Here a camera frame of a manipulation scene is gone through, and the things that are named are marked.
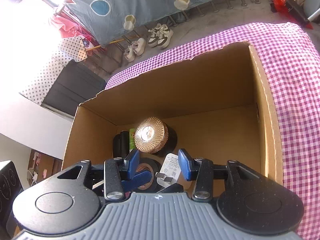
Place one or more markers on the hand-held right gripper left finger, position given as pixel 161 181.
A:
pixel 132 165

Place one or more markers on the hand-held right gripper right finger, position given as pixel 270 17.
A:
pixel 185 165

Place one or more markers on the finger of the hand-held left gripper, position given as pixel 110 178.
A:
pixel 143 178

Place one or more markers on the white charger plug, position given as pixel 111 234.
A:
pixel 171 166

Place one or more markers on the black electrical tape roll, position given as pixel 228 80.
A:
pixel 157 167

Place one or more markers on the black lipstick tube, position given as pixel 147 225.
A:
pixel 125 142

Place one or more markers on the green glue stick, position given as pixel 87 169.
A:
pixel 132 140

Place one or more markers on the dark jar with gold lid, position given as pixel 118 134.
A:
pixel 150 135

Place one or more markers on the brown cardboard box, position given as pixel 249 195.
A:
pixel 200 92

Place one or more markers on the dark grey cabinet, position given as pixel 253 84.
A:
pixel 75 87

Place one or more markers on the white star-dotted cloth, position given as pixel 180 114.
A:
pixel 45 80

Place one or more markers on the small white shoe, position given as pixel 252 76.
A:
pixel 130 53
pixel 139 45

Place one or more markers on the yellow pole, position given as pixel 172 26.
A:
pixel 117 40

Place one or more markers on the white sneakers pair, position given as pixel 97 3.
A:
pixel 165 37

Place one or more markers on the white and green sneaker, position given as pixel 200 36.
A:
pixel 154 36

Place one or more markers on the pink hanging clothes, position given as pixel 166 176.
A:
pixel 70 27

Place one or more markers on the blue sheet with round dots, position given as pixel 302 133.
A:
pixel 155 5

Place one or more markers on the red plastic bag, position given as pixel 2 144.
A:
pixel 278 2

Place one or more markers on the black bag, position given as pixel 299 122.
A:
pixel 295 10

